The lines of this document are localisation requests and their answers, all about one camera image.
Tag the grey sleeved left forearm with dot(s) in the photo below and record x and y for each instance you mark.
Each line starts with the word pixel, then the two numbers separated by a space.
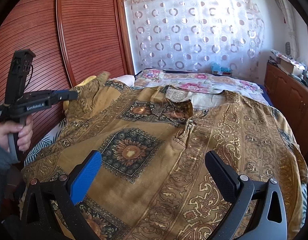
pixel 6 161

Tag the wooden side cabinet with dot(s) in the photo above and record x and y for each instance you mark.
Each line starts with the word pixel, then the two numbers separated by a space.
pixel 290 97

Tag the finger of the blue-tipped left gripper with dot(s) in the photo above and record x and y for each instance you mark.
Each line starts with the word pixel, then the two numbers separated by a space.
pixel 64 95

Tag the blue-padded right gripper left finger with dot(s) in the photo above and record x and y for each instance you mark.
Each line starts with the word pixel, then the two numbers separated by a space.
pixel 38 216

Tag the sheer circle-patterned curtain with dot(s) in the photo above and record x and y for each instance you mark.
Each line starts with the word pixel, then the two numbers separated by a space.
pixel 192 35

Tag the cardboard box on cabinet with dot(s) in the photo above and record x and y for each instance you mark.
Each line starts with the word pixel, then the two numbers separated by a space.
pixel 289 67

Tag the small round fan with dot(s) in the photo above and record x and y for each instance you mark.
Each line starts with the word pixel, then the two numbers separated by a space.
pixel 288 48

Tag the blue item at headboard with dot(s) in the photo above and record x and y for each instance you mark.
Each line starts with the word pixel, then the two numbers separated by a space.
pixel 216 69

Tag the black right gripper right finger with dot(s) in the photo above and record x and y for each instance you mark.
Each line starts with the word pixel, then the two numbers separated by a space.
pixel 268 220

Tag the green leaf bed sheet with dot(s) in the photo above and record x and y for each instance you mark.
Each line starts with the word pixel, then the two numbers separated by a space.
pixel 46 141

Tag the floral quilt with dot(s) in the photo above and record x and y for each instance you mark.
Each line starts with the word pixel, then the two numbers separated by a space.
pixel 201 83

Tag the brown patterned shirt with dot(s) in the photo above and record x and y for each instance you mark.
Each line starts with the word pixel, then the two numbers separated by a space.
pixel 153 183

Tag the person's left hand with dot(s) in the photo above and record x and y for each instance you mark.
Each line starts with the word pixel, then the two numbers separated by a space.
pixel 24 132

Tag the red wooden wardrobe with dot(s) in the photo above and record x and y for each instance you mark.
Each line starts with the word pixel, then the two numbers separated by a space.
pixel 71 40

